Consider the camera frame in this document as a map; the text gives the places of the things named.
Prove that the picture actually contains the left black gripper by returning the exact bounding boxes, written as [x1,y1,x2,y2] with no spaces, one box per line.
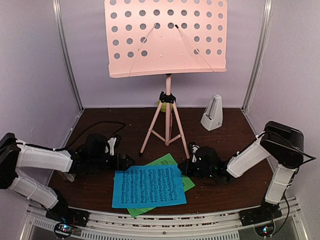
[89,153,135,171]

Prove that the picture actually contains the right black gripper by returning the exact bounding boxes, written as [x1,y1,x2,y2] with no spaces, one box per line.
[178,159,215,179]

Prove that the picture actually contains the blue sheet music paper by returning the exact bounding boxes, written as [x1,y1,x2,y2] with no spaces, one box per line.
[111,164,188,209]

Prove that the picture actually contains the pink music stand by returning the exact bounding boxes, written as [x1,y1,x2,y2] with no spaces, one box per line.
[104,0,228,146]

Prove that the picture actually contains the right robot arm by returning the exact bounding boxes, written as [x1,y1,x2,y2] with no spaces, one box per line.
[178,121,305,221]

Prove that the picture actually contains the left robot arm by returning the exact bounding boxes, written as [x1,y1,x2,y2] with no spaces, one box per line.
[0,132,135,222]

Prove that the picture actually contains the green sheet music paper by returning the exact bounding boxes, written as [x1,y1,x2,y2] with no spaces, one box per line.
[113,152,196,218]

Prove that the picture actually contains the white metronome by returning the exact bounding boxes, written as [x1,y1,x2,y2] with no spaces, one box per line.
[200,94,223,131]

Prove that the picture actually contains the white patterned mug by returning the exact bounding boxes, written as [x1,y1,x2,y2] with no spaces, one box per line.
[59,172,76,183]

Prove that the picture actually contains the green plastic bowl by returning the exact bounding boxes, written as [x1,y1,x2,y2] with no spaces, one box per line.
[157,100,167,113]

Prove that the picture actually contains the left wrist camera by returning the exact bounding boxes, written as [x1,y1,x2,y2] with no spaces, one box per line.
[105,134,122,156]

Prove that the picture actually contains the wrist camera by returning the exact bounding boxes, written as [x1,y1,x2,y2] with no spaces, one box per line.
[188,142,200,163]
[105,134,122,156]

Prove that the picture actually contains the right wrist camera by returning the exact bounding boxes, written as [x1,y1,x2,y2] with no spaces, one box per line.
[188,142,200,163]

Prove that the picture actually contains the aluminium front rail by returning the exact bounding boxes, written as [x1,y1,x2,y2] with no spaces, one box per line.
[18,197,311,240]

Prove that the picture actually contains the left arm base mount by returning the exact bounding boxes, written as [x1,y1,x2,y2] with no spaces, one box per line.
[41,200,90,240]

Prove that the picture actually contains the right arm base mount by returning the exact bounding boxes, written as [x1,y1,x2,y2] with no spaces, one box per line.
[238,201,282,238]

